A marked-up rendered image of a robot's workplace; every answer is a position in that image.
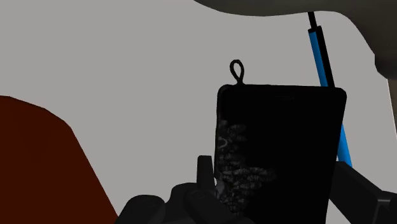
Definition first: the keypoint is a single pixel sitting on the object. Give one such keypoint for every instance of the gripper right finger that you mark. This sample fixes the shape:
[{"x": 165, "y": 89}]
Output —
[{"x": 356, "y": 192}]

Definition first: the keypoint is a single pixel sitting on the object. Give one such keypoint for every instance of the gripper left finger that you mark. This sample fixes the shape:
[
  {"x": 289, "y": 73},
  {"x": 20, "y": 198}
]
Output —
[{"x": 204, "y": 173}]

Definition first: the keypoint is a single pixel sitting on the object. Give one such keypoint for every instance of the blue and black pen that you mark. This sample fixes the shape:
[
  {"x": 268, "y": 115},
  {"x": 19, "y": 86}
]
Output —
[{"x": 317, "y": 52}]

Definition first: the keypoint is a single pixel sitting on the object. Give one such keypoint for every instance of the dark red robot stand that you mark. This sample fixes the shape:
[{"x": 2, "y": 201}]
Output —
[{"x": 40, "y": 167}]

